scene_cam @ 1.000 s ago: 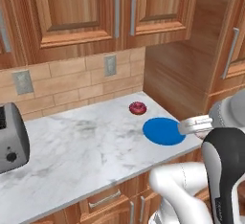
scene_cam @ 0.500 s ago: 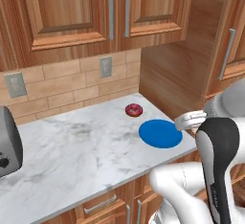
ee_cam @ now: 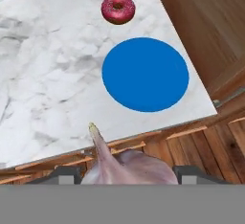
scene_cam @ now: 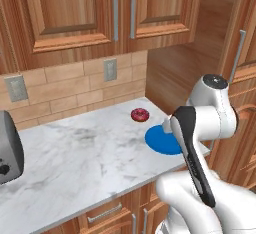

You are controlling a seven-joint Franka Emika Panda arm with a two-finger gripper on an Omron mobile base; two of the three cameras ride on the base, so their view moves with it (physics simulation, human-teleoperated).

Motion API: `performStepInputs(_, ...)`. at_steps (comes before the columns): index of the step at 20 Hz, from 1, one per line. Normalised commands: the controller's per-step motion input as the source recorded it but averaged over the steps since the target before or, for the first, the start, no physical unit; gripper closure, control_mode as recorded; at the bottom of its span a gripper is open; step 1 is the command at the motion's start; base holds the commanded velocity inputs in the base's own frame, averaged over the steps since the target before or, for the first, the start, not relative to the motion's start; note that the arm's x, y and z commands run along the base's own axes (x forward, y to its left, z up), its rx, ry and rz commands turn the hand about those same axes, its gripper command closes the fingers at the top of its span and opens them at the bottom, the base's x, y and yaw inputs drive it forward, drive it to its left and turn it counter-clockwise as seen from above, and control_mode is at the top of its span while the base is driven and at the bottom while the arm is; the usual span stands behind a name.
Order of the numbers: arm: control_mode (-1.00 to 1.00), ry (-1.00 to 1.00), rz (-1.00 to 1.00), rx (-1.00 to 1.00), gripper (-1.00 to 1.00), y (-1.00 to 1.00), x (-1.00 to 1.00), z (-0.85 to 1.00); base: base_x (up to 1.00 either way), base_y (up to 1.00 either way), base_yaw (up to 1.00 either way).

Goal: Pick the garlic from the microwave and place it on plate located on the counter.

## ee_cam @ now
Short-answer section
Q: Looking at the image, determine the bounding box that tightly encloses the pale purple garlic bulb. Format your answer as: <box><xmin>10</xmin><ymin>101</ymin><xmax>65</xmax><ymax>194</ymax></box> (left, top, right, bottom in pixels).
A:
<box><xmin>79</xmin><ymin>122</ymin><xmax>179</xmax><ymax>186</ymax></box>

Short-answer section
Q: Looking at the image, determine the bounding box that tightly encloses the blue round plate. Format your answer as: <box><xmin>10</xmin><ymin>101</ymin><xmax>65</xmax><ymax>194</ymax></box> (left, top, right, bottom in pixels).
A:
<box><xmin>101</xmin><ymin>36</ymin><xmax>190</xmax><ymax>113</ymax></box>

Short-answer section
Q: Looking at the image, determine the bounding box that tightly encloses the pink frosted donut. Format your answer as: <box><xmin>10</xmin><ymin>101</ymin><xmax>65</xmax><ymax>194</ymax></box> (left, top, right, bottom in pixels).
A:
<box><xmin>100</xmin><ymin>0</ymin><xmax>137</xmax><ymax>26</ymax></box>

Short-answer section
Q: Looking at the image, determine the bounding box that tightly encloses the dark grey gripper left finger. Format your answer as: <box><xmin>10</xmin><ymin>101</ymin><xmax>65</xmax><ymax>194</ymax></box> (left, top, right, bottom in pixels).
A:
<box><xmin>28</xmin><ymin>166</ymin><xmax>84</xmax><ymax>186</ymax></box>

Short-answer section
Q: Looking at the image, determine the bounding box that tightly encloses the grey cabinet handle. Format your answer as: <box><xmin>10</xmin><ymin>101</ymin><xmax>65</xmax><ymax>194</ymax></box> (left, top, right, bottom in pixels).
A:
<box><xmin>212</xmin><ymin>86</ymin><xmax>245</xmax><ymax>109</ymax></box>

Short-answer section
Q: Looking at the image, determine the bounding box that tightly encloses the wooden cabinet front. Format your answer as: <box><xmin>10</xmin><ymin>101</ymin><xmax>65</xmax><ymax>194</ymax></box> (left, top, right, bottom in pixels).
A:
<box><xmin>149</xmin><ymin>0</ymin><xmax>245</xmax><ymax>102</ymax></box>

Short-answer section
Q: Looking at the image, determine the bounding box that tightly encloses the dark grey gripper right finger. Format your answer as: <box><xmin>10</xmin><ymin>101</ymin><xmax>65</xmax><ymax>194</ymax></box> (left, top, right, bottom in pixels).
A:
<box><xmin>172</xmin><ymin>165</ymin><xmax>230</xmax><ymax>186</ymax></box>

